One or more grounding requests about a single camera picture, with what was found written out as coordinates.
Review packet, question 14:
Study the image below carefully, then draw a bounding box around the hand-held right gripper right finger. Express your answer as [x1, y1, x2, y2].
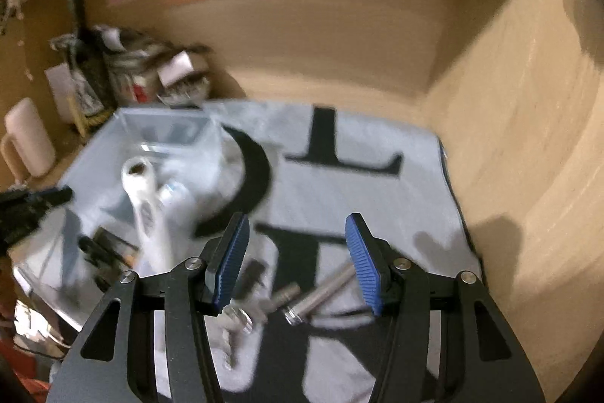
[344, 212, 547, 403]

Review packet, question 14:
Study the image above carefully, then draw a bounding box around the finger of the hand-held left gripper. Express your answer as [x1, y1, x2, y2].
[0, 185, 75, 253]

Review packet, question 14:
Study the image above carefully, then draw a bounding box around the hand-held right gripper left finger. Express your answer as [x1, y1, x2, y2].
[47, 212, 251, 403]

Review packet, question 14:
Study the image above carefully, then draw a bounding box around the silver metal tube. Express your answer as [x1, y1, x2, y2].
[282, 262, 356, 327]

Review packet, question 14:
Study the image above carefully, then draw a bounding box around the white handheld facial massager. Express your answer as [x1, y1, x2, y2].
[121, 156, 167, 272]

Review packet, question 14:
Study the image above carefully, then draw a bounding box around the clear plastic box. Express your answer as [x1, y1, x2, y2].
[13, 107, 225, 330]

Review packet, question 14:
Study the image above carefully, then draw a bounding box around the bunch of keys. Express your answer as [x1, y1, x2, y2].
[221, 259, 303, 370]

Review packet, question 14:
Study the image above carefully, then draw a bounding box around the pink mug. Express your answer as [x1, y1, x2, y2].
[0, 97, 57, 187]

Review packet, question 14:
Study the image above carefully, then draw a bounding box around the grey printed mat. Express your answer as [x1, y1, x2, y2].
[47, 98, 483, 403]

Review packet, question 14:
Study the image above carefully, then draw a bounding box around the white paper note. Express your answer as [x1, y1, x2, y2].
[44, 62, 80, 117]

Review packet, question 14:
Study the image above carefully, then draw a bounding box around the dark wine bottle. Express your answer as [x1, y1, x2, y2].
[66, 0, 116, 123]

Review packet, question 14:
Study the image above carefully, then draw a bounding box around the stack of books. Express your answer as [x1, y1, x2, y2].
[101, 39, 163, 104]

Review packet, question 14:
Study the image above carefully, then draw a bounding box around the bowl of beads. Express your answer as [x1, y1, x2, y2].
[159, 75, 211, 107]

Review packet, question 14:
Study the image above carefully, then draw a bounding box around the small white box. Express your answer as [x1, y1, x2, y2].
[157, 52, 195, 86]

